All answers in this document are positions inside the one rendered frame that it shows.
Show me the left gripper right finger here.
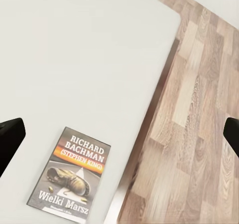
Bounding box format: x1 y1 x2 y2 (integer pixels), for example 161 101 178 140
223 117 239 158

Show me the hardback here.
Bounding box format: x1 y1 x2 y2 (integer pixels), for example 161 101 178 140
27 127 111 224

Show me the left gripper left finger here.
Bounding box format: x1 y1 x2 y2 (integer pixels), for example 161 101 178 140
0 117 26 177

